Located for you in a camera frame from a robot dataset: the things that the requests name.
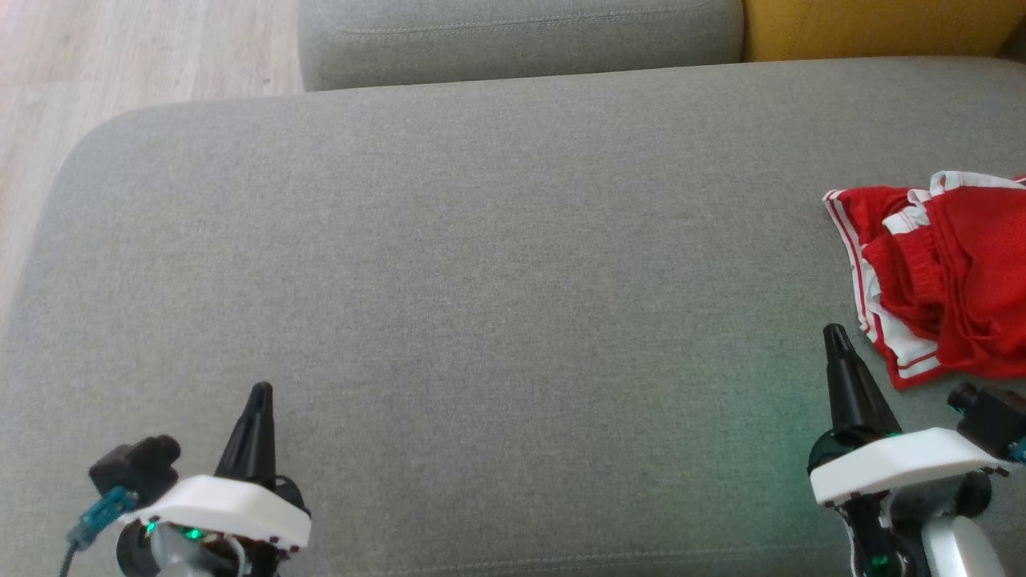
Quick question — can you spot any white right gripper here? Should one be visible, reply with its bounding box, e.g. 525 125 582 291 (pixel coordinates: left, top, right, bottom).
808 325 1007 507

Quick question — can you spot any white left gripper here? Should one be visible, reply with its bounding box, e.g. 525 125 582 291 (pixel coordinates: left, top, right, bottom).
120 382 312 554

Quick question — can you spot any red shirt with white sleeves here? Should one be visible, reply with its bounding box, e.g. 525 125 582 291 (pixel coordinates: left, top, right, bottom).
823 171 1026 391

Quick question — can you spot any grey sofa seat cushion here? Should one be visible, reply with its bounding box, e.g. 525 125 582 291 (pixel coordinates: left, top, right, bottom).
0 56 1026 577

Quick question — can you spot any yellow cushion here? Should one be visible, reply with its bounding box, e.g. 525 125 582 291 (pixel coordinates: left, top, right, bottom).
741 0 1026 63

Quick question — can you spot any grey sofa back cushion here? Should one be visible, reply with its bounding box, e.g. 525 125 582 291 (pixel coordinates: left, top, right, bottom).
298 0 745 91

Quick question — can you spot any left cable with blue plug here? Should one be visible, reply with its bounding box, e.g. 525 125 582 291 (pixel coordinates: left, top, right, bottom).
60 487 139 577

